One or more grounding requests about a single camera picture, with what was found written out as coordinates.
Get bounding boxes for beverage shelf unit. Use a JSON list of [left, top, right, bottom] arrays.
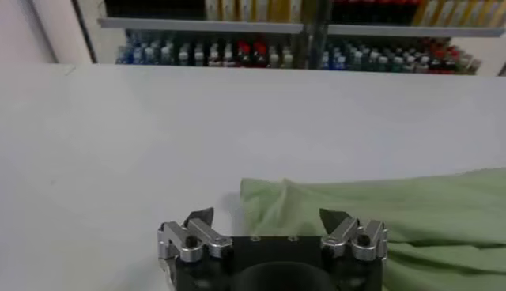
[[96, 0, 317, 70], [312, 0, 506, 76]]

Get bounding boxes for green polo shirt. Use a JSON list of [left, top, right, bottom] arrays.
[[240, 168, 506, 291]]

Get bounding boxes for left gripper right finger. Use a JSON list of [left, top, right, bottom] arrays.
[[319, 208, 389, 263]]

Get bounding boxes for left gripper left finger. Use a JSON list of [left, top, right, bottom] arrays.
[[157, 207, 234, 263]]

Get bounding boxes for red cap cola bottle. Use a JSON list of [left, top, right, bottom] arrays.
[[430, 45, 444, 75], [252, 38, 268, 68], [443, 45, 458, 75], [236, 39, 252, 68]]

